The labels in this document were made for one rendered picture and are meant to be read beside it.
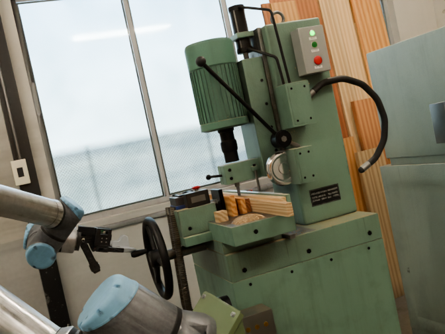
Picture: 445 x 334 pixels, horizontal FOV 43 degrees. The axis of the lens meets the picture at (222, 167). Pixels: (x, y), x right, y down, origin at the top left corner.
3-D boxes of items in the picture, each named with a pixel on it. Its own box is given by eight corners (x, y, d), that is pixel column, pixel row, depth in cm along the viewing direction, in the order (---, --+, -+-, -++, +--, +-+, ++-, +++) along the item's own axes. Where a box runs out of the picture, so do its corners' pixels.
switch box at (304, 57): (298, 77, 201) (289, 32, 200) (323, 72, 204) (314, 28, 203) (306, 73, 195) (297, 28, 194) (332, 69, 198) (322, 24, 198)
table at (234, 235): (159, 235, 223) (156, 221, 223) (231, 217, 233) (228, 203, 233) (205, 256, 166) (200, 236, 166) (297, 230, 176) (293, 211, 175)
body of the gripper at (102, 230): (114, 229, 197) (78, 226, 193) (110, 254, 197) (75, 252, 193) (110, 228, 205) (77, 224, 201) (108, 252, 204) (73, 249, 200)
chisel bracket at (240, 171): (221, 189, 206) (216, 166, 206) (256, 180, 211) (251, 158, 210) (228, 189, 199) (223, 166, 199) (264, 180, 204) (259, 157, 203)
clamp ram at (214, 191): (199, 217, 202) (194, 193, 201) (218, 213, 204) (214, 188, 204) (207, 219, 193) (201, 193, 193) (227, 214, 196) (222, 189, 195)
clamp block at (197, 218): (172, 234, 201) (167, 209, 201) (207, 224, 206) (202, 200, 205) (183, 238, 187) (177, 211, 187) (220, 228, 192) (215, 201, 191)
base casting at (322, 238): (193, 263, 222) (188, 240, 221) (320, 226, 240) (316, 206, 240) (232, 283, 180) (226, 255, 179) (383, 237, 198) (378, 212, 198)
